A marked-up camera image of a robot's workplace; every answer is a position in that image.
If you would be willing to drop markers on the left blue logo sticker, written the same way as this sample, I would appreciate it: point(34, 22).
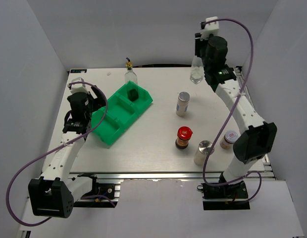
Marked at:
point(78, 70)

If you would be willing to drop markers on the red cap sauce bottle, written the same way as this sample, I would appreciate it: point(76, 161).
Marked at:
point(184, 135)

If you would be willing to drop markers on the green three-compartment plastic bin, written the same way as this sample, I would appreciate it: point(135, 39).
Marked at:
point(121, 114)

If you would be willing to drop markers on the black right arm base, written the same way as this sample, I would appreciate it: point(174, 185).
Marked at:
point(228, 197)

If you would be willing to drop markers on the white shaker blue label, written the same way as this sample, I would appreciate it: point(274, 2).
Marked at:
point(182, 103)

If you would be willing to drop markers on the aluminium table frame rail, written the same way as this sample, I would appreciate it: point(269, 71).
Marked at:
point(263, 165)

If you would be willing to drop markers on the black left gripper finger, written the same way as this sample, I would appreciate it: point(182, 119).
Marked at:
point(100, 100)
point(95, 89)

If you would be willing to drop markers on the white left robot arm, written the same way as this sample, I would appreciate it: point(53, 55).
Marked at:
point(54, 193)

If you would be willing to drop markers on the white shaker silver lid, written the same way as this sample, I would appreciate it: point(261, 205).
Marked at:
point(204, 148)

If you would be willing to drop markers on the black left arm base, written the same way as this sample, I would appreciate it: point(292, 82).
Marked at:
point(103, 192)

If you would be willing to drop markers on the white lid spice jar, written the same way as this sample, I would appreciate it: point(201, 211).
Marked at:
point(228, 140)

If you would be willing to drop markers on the glass bottle with dark sauce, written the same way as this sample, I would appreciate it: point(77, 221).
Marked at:
point(131, 82)

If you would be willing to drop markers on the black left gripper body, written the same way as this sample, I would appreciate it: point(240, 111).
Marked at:
point(89, 112)

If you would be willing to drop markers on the clear glass bottle gold spout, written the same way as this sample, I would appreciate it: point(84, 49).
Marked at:
point(197, 70)

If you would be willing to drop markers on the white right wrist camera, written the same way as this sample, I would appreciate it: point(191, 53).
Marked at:
point(209, 28)

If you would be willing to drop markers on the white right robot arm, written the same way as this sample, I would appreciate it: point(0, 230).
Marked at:
point(256, 135)

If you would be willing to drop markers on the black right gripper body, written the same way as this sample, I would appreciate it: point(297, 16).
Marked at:
point(206, 66)

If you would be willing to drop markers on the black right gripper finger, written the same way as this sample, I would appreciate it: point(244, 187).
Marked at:
point(197, 46)
point(198, 35)

